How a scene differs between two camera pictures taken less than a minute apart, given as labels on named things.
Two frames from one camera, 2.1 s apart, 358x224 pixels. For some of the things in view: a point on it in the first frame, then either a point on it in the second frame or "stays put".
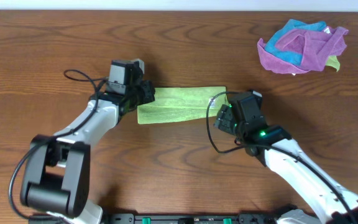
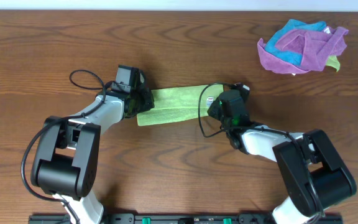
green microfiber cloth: [181, 103] stays put
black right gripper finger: [225, 120] -> [215, 110]
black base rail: [191, 218] stays put
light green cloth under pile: [333, 61] stays put
